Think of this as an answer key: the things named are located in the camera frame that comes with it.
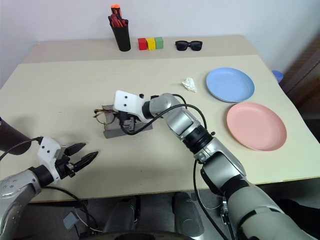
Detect green block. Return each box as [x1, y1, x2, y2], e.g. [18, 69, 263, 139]
[154, 36, 165, 50]

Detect black cable below table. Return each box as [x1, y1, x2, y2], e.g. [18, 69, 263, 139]
[44, 185, 91, 227]

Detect grey glasses case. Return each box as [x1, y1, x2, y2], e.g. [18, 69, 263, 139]
[102, 104, 154, 139]

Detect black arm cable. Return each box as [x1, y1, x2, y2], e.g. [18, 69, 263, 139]
[118, 93, 237, 240]
[0, 136, 44, 161]

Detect red black marker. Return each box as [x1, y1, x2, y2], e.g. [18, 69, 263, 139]
[107, 14, 121, 28]

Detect pink plate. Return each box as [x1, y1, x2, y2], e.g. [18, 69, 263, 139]
[226, 101, 288, 152]

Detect dark brown rounded object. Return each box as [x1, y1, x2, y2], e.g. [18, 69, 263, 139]
[0, 116, 31, 156]

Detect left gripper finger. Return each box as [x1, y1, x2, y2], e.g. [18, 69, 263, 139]
[73, 150, 100, 173]
[65, 142, 87, 156]

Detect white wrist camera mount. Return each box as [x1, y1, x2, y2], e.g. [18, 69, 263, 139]
[113, 89, 149, 124]
[37, 136, 62, 181]

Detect yellow block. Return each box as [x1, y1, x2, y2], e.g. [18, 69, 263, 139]
[146, 37, 157, 51]

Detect dark rounded shape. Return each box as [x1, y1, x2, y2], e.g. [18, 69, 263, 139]
[173, 191, 205, 237]
[102, 196, 138, 234]

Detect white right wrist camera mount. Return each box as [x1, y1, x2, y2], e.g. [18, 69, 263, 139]
[113, 89, 149, 124]

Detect black cup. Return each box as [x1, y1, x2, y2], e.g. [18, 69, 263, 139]
[111, 21, 132, 53]

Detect blue plate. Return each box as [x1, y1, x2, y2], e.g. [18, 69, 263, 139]
[205, 67, 256, 104]

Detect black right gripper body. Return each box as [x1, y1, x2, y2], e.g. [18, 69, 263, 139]
[116, 111, 138, 134]

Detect black sunglasses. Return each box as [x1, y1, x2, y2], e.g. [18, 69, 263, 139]
[174, 40, 204, 52]

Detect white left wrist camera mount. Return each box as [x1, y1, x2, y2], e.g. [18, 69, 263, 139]
[37, 136, 62, 181]

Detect white crumpled tissue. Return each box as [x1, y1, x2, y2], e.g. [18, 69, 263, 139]
[181, 77, 198, 94]

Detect brown frame eyeglasses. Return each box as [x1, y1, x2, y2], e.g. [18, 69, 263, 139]
[93, 107, 119, 125]

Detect orange cap marker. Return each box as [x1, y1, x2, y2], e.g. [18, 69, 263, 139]
[110, 3, 123, 20]

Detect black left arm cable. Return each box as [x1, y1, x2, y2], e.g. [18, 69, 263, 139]
[0, 136, 44, 161]

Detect brown wooden furniture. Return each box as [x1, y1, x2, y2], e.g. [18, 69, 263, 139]
[281, 31, 320, 107]

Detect blue round container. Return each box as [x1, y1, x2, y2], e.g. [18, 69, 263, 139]
[271, 69, 284, 84]

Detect small grey box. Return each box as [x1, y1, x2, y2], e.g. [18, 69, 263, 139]
[62, 211, 79, 230]

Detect red block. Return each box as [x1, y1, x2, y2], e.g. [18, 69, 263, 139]
[137, 37, 148, 51]

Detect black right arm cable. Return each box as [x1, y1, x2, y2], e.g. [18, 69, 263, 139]
[118, 93, 237, 240]

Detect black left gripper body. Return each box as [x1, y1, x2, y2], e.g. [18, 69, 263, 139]
[55, 147, 77, 180]

